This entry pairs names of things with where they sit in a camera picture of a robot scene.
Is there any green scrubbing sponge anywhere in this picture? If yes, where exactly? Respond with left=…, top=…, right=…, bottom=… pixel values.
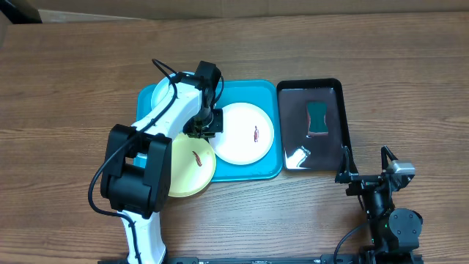
left=306, top=101, right=328, bottom=137

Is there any white plate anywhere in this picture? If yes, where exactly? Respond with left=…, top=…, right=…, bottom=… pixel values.
left=209, top=103, right=275, bottom=165

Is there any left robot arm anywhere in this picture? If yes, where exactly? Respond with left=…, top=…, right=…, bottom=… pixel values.
left=88, top=59, right=223, bottom=263

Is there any yellow plate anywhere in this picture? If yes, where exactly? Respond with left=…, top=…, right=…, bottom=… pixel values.
left=169, top=133, right=216, bottom=198

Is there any light blue plate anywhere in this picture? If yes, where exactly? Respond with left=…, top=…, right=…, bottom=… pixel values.
left=150, top=71, right=194, bottom=110

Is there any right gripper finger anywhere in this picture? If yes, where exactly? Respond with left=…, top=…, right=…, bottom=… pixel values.
left=335, top=145, right=358, bottom=183
left=380, top=145, right=397, bottom=169

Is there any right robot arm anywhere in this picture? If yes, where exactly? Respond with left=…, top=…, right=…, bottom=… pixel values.
left=333, top=146, right=423, bottom=263

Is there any dark object top-left corner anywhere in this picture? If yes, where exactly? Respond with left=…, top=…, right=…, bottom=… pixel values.
left=1, top=0, right=42, bottom=24

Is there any teal plastic tray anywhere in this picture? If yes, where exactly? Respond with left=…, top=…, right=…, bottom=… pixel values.
left=133, top=79, right=284, bottom=183

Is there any black water tray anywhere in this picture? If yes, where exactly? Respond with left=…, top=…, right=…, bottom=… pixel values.
left=276, top=78, right=352, bottom=171

